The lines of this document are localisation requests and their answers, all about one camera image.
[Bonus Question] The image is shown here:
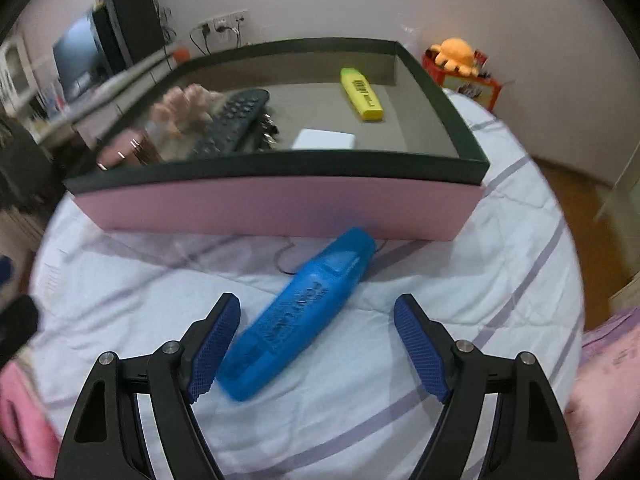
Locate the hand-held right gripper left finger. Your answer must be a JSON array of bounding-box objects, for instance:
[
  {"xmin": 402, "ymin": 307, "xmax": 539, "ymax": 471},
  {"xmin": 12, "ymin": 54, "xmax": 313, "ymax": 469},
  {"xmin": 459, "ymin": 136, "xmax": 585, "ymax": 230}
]
[{"xmin": 54, "ymin": 292, "xmax": 242, "ymax": 480}]

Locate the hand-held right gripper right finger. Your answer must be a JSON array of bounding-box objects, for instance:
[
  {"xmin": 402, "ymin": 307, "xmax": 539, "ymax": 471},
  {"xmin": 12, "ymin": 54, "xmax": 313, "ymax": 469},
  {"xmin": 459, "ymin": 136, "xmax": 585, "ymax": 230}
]
[{"xmin": 393, "ymin": 294, "xmax": 581, "ymax": 480}]

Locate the blue highlighter-shaped case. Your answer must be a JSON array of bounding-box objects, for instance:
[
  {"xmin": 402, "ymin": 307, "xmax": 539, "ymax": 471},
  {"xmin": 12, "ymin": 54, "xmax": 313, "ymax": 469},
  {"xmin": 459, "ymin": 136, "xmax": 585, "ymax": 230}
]
[{"xmin": 216, "ymin": 226, "xmax": 377, "ymax": 403}]

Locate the pink box with dark rim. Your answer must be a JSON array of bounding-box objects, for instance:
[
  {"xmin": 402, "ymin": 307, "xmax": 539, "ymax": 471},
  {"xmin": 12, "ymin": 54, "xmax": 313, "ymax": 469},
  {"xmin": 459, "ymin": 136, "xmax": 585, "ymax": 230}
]
[{"xmin": 64, "ymin": 37, "xmax": 491, "ymax": 243}]

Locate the black remote control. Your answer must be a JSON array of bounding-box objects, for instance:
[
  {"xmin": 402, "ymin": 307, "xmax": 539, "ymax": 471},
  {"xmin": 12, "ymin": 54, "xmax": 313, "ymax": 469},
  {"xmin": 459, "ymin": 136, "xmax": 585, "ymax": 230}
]
[{"xmin": 192, "ymin": 88, "xmax": 272, "ymax": 158}]

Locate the white small box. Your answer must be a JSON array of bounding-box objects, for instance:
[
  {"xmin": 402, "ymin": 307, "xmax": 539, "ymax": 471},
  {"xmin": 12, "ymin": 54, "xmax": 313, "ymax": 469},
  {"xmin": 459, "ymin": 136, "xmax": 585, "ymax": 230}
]
[{"xmin": 292, "ymin": 128, "xmax": 357, "ymax": 151}]

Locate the pink pig doll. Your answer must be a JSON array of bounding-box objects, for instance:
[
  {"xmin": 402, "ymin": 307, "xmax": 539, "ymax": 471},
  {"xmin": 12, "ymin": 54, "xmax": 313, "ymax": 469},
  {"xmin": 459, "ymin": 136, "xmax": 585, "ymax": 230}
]
[{"xmin": 151, "ymin": 85, "xmax": 223, "ymax": 141}]

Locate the yellow highlighter-shaped case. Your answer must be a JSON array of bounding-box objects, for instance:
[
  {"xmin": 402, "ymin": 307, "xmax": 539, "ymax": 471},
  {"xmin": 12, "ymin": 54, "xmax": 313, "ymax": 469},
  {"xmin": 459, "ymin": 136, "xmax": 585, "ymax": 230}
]
[{"xmin": 340, "ymin": 66, "xmax": 385, "ymax": 122}]

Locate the white striped bedsheet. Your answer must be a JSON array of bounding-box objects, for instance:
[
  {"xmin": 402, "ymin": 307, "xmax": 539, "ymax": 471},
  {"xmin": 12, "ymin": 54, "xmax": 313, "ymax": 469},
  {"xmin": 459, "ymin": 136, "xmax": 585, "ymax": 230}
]
[{"xmin": 27, "ymin": 87, "xmax": 586, "ymax": 480}]

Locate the person's pink clothing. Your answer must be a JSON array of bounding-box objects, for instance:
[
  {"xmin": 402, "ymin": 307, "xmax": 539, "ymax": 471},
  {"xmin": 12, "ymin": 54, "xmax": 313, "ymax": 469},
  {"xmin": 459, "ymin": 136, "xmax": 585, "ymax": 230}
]
[{"xmin": 0, "ymin": 360, "xmax": 61, "ymax": 478}]

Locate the chair with dark clothes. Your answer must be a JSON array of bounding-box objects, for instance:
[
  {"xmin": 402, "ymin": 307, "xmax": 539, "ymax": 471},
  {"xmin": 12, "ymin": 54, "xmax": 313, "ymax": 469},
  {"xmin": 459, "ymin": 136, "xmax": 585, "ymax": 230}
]
[{"xmin": 0, "ymin": 115, "xmax": 56, "ymax": 211}]

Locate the pink printed blanket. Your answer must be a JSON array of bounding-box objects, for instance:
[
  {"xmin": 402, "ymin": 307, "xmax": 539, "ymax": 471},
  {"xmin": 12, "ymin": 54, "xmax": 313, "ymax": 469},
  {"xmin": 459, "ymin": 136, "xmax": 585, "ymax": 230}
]
[{"xmin": 565, "ymin": 310, "xmax": 640, "ymax": 480}]

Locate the rose gold cup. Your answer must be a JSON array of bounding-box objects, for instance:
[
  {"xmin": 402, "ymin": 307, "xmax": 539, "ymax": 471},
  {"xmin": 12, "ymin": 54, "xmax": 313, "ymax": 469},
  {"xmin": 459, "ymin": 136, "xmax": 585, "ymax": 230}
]
[{"xmin": 95, "ymin": 127, "xmax": 163, "ymax": 171}]

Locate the white desk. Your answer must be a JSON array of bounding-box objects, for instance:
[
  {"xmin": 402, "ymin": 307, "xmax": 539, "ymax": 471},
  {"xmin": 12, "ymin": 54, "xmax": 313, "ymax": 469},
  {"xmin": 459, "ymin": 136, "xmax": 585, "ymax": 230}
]
[{"xmin": 30, "ymin": 45, "xmax": 196, "ymax": 151}]

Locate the white glass-door cabinet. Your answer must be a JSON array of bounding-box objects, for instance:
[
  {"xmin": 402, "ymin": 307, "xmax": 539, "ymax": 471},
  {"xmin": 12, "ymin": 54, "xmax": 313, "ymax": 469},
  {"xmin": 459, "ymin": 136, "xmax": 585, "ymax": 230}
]
[{"xmin": 0, "ymin": 35, "xmax": 36, "ymax": 106}]

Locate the black computer monitor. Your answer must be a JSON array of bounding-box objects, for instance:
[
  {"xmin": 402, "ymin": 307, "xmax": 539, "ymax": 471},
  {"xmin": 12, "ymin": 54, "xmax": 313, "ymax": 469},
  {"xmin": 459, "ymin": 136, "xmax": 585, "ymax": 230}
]
[{"xmin": 52, "ymin": 7, "xmax": 113, "ymax": 96}]

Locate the red printed box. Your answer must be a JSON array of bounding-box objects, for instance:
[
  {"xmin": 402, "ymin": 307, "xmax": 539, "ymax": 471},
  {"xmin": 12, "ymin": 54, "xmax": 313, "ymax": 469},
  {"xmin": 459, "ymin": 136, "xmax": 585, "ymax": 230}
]
[{"xmin": 422, "ymin": 47, "xmax": 503, "ymax": 111}]

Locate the orange octopus plush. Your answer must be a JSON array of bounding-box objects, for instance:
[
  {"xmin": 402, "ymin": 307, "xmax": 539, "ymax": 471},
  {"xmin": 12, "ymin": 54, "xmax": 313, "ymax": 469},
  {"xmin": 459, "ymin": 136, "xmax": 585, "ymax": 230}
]
[{"xmin": 431, "ymin": 36, "xmax": 478, "ymax": 77}]

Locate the black computer tower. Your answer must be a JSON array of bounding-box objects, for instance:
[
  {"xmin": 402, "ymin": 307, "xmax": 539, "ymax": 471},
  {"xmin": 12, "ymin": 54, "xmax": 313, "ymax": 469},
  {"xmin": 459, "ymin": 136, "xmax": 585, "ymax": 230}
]
[{"xmin": 92, "ymin": 0, "xmax": 166, "ymax": 68}]

